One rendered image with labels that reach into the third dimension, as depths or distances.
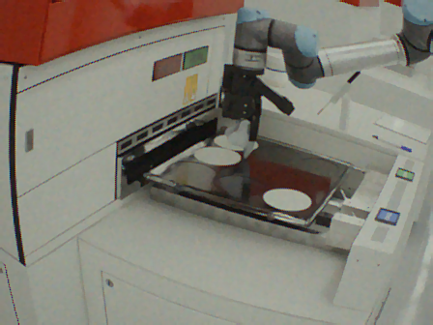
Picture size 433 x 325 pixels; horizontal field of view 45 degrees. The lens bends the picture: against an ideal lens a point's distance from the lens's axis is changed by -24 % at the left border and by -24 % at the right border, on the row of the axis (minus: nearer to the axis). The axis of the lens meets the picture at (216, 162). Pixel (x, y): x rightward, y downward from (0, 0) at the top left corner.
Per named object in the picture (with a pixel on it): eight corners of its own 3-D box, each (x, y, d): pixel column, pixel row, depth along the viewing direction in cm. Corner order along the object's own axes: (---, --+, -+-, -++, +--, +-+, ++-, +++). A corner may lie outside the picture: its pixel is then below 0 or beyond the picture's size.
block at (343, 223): (329, 230, 122) (331, 217, 120) (333, 223, 124) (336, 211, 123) (360, 238, 118) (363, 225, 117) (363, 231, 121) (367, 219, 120)
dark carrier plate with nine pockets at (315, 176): (148, 174, 135) (148, 172, 135) (222, 131, 164) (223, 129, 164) (304, 221, 122) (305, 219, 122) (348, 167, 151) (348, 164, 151)
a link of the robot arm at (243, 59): (263, 47, 142) (271, 55, 135) (261, 65, 144) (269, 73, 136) (230, 44, 141) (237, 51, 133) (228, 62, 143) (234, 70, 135)
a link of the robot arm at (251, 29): (269, 13, 129) (232, 7, 132) (265, 55, 133) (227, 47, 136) (276, 11, 136) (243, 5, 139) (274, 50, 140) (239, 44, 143)
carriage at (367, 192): (324, 245, 122) (328, 232, 121) (363, 185, 153) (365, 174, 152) (356, 251, 119) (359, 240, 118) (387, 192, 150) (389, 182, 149)
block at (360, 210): (339, 216, 128) (342, 202, 127) (343, 209, 131) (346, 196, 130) (368, 223, 125) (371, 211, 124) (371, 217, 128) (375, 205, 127)
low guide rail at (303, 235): (150, 198, 142) (150, 185, 141) (154, 195, 144) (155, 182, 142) (358, 257, 123) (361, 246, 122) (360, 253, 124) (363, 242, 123)
